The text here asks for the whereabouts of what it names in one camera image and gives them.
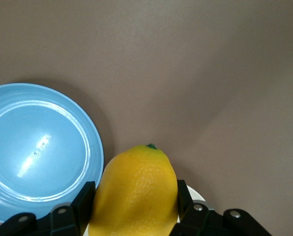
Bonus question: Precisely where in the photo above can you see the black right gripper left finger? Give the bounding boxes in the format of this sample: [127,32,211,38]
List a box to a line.
[0,181,96,236]

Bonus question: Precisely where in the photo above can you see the cream round plate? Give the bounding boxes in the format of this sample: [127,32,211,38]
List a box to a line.
[84,184,206,236]

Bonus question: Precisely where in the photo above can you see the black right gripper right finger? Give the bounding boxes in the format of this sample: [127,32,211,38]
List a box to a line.
[169,179,273,236]

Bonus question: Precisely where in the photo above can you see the yellow lemon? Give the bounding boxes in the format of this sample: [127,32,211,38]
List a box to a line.
[87,143,180,236]

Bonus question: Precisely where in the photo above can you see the blue round plate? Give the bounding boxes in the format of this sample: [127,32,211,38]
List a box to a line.
[0,83,105,223]

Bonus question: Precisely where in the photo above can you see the brown table cover sheet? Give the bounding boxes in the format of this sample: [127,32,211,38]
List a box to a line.
[0,0,293,236]

